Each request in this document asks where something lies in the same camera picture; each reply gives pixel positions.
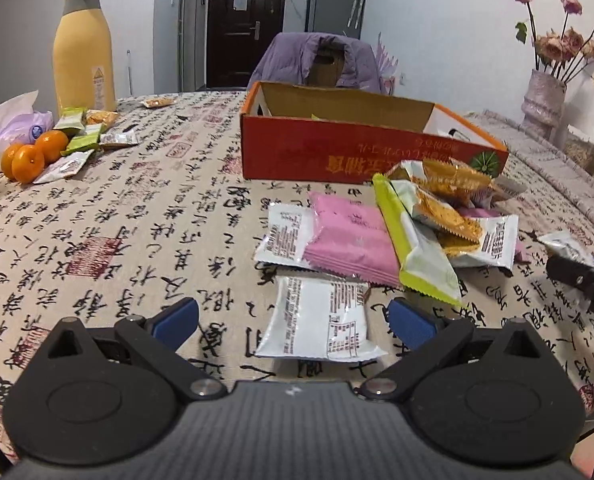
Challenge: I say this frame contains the small orange snack packet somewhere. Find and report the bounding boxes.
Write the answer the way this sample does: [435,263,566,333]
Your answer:
[140,96,175,110]

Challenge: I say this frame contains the purple puffer jacket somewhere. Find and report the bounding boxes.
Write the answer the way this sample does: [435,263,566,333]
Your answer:
[247,32,385,94]

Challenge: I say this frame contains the silver snack packet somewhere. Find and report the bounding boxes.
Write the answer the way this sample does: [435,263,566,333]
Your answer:
[538,231,594,268]

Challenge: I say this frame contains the orange cardboard snack box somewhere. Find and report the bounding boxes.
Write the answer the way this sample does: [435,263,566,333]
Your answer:
[239,81,508,184]

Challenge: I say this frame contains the pink textured vase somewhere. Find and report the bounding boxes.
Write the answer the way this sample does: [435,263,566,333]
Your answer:
[521,70,567,148]

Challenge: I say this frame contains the green snack packet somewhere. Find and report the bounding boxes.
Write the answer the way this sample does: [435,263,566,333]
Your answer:
[54,107,86,138]
[60,124,105,156]

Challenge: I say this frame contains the pink snack packet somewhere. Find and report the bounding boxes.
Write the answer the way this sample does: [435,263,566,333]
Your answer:
[303,192,401,287]

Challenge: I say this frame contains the calligraphy print tablecloth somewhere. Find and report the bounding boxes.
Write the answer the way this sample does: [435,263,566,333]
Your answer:
[0,92,594,458]

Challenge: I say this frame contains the yellow thermos bottle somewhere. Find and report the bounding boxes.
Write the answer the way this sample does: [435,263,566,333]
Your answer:
[53,0,117,113]

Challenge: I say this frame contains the purple tissue pack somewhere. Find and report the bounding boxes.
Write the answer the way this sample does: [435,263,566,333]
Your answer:
[0,90,54,152]

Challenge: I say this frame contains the dried pink roses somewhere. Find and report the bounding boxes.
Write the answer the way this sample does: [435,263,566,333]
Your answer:
[514,0,594,87]

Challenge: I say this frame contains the dark entrance door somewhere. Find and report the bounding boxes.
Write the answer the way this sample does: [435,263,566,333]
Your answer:
[206,0,285,88]

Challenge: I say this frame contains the orange cracker packet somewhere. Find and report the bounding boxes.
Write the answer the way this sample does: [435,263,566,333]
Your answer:
[85,110,120,129]

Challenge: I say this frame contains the pink patterned folded cloth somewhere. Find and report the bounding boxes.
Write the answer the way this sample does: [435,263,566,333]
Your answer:
[465,110,594,229]

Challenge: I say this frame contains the golden cracker packet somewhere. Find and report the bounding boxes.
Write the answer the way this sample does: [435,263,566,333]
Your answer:
[386,159,491,255]

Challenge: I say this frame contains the long green white packet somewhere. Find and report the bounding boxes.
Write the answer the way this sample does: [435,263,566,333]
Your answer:
[372,174,462,307]

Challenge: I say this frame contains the orange mandarin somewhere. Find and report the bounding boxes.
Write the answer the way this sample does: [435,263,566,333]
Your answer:
[34,130,70,166]
[10,144,45,184]
[0,143,22,181]

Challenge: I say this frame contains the white packet with label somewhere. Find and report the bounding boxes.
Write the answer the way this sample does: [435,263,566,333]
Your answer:
[256,273,386,363]

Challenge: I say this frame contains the white snack packet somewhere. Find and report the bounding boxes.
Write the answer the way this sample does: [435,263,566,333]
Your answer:
[99,130,140,150]

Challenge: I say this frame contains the wooden chair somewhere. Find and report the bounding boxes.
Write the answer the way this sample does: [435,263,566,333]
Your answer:
[306,47,344,88]

